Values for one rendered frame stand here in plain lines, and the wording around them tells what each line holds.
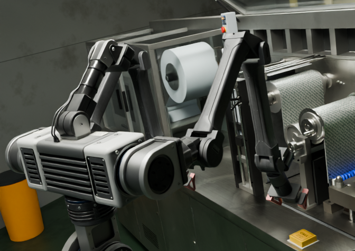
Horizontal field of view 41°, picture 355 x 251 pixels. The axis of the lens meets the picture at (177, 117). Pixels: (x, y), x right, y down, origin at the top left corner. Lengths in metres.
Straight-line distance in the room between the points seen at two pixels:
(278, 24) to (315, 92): 0.49
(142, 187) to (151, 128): 0.77
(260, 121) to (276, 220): 0.60
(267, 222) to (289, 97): 0.54
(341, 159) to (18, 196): 2.98
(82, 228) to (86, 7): 4.25
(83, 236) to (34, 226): 3.12
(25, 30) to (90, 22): 0.82
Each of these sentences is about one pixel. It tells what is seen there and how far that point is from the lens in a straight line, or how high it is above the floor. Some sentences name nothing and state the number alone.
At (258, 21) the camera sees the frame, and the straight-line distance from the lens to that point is 2.67.
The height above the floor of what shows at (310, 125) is 1.26.
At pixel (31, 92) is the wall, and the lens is 4.94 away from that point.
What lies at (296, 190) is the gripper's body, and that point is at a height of 1.13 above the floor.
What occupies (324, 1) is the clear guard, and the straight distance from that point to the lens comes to 2.26.
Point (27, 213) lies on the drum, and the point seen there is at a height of 0.24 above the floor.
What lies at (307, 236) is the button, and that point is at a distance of 1.85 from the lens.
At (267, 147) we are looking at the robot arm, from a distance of 1.56.
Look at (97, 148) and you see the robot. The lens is 1.16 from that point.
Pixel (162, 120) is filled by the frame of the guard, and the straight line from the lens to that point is 2.68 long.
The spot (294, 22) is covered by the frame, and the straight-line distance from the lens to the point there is 2.44.
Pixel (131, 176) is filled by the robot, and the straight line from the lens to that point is 1.12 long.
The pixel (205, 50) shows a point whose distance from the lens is 2.78.
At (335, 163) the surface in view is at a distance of 2.01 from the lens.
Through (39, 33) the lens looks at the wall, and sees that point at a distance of 5.04.
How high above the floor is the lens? 1.85
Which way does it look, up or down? 15 degrees down
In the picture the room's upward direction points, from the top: 10 degrees counter-clockwise
